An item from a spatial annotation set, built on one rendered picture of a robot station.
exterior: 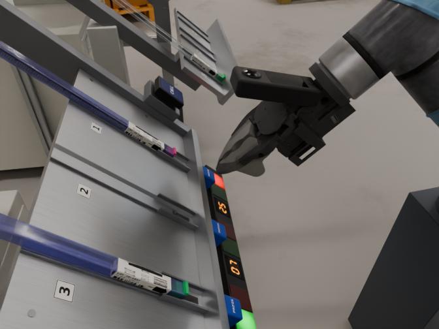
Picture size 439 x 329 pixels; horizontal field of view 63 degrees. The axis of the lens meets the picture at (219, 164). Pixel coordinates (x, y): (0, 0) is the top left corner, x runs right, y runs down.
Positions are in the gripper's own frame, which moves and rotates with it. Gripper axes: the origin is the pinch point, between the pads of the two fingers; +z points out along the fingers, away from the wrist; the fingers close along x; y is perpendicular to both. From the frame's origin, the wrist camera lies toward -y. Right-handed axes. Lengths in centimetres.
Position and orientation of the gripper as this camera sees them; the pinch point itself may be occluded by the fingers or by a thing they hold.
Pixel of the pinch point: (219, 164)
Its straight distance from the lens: 55.4
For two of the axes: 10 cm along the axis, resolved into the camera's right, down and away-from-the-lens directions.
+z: -6.9, 6.1, 3.9
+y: 7.1, 4.6, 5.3
